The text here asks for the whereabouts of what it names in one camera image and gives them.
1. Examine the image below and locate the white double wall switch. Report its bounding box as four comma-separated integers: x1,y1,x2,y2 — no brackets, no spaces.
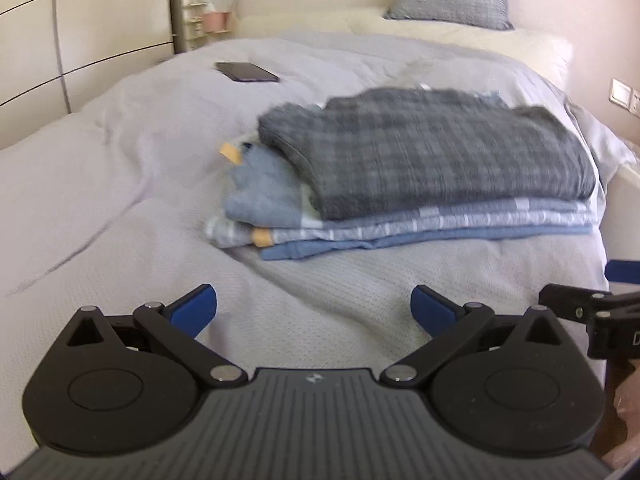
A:
609,77,640,117

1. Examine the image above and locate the cream fluffy pillow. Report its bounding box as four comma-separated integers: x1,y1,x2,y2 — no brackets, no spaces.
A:
240,7,575,92

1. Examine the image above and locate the cream sliding wardrobe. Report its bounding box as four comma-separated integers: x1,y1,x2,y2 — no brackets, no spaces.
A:
0,0,176,151

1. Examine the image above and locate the blue striped folded garment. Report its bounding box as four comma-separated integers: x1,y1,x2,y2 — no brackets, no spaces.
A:
205,91,601,262

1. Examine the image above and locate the grey plaid garment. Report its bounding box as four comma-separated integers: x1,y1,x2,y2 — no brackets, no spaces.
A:
257,87,597,221

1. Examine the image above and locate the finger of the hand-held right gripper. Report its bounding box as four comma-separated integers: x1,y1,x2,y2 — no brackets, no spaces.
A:
604,259,640,285
538,283,640,324

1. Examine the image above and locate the pink box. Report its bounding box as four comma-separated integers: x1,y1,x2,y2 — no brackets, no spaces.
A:
202,11,234,34

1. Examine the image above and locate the bed with white cover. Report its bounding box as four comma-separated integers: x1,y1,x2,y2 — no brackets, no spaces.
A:
0,30,638,466

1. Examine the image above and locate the small white shelf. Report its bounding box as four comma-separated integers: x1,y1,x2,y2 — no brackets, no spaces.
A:
180,0,236,54

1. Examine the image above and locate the light blue garment yellow tag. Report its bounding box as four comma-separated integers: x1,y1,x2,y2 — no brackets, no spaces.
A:
220,141,321,225

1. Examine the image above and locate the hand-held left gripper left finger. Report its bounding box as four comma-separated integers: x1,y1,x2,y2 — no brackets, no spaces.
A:
57,283,247,389

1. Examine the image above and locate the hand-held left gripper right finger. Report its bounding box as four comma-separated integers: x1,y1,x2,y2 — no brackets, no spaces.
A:
379,284,569,389

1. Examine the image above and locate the black smartphone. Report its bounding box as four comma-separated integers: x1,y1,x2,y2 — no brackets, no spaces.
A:
215,61,280,84

